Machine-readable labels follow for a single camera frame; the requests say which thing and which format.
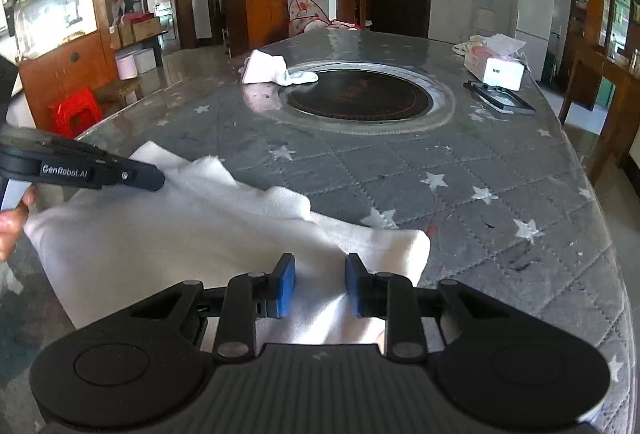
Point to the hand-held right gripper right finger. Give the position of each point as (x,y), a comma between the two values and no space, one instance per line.
(353,287)

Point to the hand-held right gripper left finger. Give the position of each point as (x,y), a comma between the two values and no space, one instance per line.
(285,287)

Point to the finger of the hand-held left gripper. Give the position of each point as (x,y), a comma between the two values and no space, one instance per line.
(147,180)

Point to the cream white garment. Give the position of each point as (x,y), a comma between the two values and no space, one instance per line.
(175,239)

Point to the person's left hand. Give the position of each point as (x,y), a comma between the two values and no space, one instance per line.
(10,231)

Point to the red plastic stool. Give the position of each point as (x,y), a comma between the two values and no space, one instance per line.
(75,113)

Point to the small wooden stool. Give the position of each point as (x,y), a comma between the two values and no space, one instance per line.
(120,89)

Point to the white storage bin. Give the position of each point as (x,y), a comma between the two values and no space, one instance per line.
(126,66)
(145,61)

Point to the cardboard box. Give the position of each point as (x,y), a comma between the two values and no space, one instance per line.
(140,28)

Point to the pink cuffed white gloves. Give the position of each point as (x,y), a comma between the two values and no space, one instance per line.
(267,68)

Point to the round black built-in cooktop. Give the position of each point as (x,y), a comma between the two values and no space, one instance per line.
(360,96)

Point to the polka dot play tent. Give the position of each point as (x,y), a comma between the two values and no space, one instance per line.
(310,16)

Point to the white pink tissue box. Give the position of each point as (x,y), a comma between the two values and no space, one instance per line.
(492,63)

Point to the small wooden side table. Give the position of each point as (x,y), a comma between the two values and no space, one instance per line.
(350,8)

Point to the white water dispenser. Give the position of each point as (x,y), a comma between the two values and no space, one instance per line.
(486,21)

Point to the white refrigerator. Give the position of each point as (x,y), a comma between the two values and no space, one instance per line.
(535,18)

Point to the wooden wall cabinet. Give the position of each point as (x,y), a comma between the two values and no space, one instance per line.
(60,68)

